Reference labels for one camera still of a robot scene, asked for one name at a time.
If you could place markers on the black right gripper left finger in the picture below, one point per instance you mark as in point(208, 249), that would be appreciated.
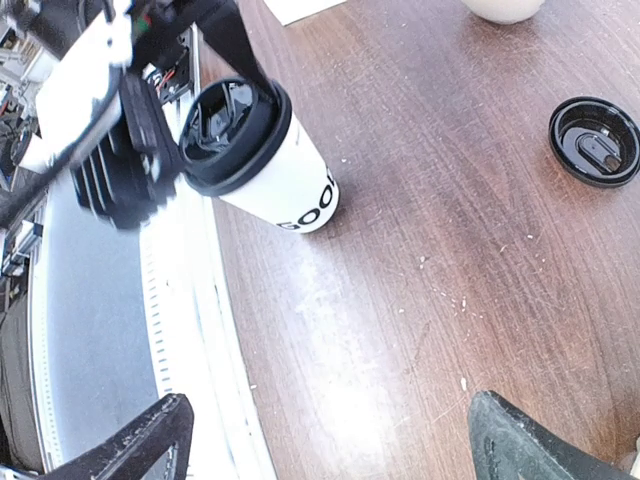
point(166, 427)

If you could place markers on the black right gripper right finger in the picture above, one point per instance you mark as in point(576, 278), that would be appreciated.
point(506, 443)

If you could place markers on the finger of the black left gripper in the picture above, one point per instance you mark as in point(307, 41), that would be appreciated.
point(223, 29)

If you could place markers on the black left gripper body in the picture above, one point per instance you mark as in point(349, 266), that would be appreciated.
point(131, 173)

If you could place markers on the white paper coffee cup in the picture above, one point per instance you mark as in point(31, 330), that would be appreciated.
point(295, 191)

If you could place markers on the black coffee lid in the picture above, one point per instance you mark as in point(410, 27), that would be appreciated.
point(231, 133)
point(595, 141)

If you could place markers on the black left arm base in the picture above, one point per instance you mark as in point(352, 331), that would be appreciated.
point(175, 76)

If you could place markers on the black coffee lid on table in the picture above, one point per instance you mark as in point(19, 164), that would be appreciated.
point(595, 141)

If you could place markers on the brown paper bag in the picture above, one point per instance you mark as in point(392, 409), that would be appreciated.
point(290, 11)

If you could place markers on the plain white round bowl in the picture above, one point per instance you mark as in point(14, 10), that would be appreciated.
point(504, 12)

